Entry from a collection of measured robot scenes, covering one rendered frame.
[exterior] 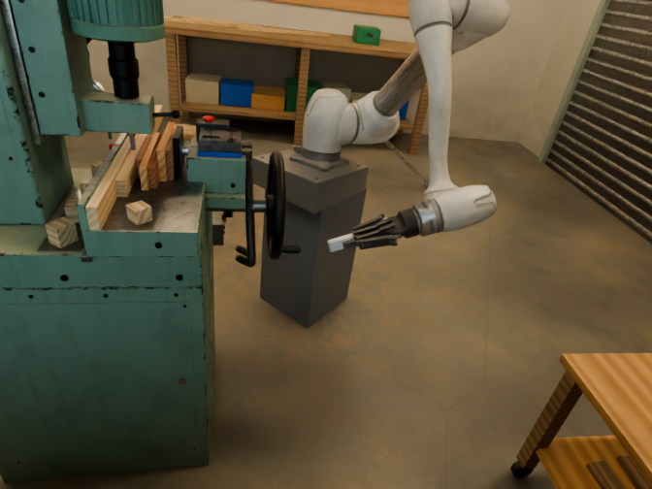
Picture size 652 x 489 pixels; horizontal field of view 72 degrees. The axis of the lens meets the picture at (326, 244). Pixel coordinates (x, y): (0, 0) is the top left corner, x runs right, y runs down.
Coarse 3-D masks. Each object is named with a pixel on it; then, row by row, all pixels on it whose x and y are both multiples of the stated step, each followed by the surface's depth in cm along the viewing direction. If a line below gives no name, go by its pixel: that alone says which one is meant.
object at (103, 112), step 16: (96, 96) 97; (112, 96) 98; (144, 96) 101; (96, 112) 96; (112, 112) 96; (128, 112) 97; (144, 112) 98; (96, 128) 98; (112, 128) 98; (128, 128) 99; (144, 128) 99
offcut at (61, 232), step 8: (48, 224) 93; (56, 224) 93; (64, 224) 94; (72, 224) 95; (48, 232) 94; (56, 232) 92; (64, 232) 94; (72, 232) 95; (56, 240) 93; (64, 240) 94; (72, 240) 96
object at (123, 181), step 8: (160, 112) 136; (160, 120) 136; (144, 136) 115; (136, 144) 110; (128, 160) 102; (128, 168) 98; (120, 176) 95; (128, 176) 96; (120, 184) 94; (128, 184) 96; (120, 192) 95; (128, 192) 96
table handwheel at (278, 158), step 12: (276, 156) 111; (276, 168) 108; (276, 180) 106; (276, 192) 105; (264, 204) 117; (276, 204) 105; (276, 216) 106; (276, 228) 107; (276, 240) 108; (276, 252) 112
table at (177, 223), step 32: (160, 128) 133; (160, 192) 99; (192, 192) 101; (128, 224) 87; (160, 224) 88; (192, 224) 89; (96, 256) 86; (128, 256) 88; (160, 256) 89; (192, 256) 90
